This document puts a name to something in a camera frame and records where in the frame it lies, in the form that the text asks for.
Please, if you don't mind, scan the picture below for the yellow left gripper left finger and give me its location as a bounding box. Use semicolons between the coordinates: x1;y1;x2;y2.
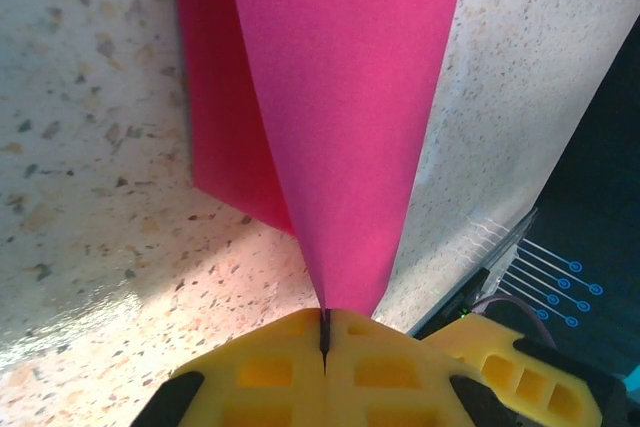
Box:
129;307;330;427

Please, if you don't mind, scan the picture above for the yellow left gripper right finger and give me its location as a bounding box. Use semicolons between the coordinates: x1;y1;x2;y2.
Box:
323;306;509;427

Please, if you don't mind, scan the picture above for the pink paper sheet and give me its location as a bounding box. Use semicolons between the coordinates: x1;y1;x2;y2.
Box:
169;0;471;321

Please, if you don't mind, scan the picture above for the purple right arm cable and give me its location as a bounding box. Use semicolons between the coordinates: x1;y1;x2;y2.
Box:
473;293;558;351

